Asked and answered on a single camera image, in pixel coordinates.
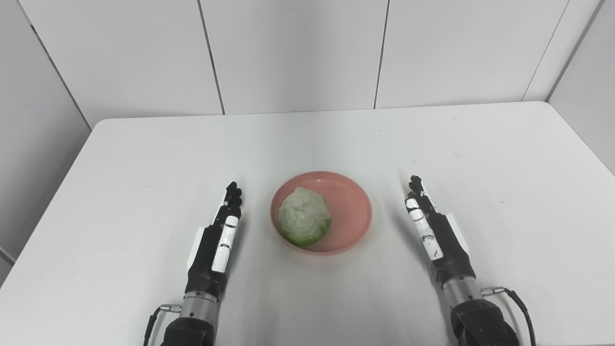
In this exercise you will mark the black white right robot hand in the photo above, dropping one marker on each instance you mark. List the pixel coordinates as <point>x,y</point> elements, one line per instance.
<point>454,259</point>

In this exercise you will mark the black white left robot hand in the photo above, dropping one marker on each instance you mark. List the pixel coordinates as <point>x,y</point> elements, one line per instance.
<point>206,269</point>

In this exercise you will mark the green white cabbage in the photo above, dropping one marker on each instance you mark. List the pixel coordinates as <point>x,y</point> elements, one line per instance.
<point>302,218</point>

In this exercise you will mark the pink round plate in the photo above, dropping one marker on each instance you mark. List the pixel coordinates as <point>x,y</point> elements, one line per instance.
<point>348,211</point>

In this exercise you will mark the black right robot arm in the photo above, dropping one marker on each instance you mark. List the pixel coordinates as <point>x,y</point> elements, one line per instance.
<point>483,324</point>

